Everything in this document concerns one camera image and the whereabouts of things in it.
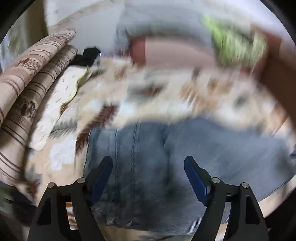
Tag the blue denim pants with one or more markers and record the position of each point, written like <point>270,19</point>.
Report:
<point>148,189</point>

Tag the striped beige cushion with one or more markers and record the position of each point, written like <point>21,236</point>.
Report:
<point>16,128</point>
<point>23,70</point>

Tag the striped beige upper cushion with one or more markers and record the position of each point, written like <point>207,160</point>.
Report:
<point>23,70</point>

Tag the grey quilted pillow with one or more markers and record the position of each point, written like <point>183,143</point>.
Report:
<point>144,20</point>

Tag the beige leaf-print blanket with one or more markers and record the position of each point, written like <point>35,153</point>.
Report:
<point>150,94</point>

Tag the pink sofa backrest cushion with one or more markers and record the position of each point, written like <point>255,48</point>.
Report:
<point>174,52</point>

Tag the striped beige lower cushion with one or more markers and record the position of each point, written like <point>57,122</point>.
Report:
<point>16,128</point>

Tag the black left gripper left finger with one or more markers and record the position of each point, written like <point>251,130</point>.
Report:
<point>64,212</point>

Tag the green patterned folded cloth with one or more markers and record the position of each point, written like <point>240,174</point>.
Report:
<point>235,45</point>

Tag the brown wooden headboard panel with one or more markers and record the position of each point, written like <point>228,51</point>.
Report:
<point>277,70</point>

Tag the black garment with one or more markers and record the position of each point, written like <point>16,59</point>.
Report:
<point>87,58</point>

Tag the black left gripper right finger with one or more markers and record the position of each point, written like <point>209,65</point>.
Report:
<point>246,221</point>

